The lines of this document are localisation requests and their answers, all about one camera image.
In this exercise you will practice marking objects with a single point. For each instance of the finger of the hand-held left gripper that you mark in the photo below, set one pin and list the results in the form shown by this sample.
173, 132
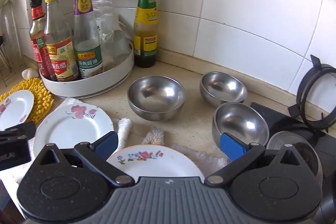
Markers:
22, 129

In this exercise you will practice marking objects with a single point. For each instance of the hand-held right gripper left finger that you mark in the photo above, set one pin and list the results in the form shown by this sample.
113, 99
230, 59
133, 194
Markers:
107, 144

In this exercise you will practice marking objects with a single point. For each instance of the white plate with mixed flowers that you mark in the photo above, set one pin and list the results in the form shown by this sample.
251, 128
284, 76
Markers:
157, 163

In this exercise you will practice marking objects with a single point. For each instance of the white two-tier round rack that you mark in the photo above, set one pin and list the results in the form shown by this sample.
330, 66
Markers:
86, 88

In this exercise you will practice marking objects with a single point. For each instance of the steel stove burner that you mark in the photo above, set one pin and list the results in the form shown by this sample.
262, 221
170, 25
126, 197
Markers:
275, 140

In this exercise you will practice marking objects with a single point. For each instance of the garlic bulb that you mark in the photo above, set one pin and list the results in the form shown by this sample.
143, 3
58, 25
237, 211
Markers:
29, 73

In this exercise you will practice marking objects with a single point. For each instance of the purple label sauce bottle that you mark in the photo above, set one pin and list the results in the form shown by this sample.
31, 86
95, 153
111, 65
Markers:
86, 37

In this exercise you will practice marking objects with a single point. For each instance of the red label soy sauce bottle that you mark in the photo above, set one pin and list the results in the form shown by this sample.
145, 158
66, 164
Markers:
38, 37

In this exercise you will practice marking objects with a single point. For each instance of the large white pink-flower plate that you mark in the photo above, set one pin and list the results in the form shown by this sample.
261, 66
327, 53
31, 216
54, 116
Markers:
71, 129

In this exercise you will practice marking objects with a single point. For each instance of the small white pink-flower plate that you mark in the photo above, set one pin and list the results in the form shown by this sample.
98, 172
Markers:
15, 108

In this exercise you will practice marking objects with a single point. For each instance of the yellow chenille cloth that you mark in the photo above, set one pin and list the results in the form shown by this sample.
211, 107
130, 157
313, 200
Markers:
39, 98

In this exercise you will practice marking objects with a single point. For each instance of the steel bowl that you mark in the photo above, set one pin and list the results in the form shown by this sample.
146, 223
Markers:
223, 87
156, 98
240, 121

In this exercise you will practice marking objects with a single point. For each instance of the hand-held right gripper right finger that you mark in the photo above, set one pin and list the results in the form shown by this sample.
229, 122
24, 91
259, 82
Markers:
232, 146

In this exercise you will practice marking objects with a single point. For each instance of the white towel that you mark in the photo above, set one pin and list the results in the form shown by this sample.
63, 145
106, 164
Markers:
126, 132

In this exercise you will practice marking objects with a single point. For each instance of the green yellow label sauce bottle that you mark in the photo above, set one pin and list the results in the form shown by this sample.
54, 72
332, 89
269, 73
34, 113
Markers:
145, 19

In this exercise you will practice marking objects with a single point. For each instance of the yellow cap vinegar bottle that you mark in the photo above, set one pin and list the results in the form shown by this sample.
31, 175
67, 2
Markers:
60, 50

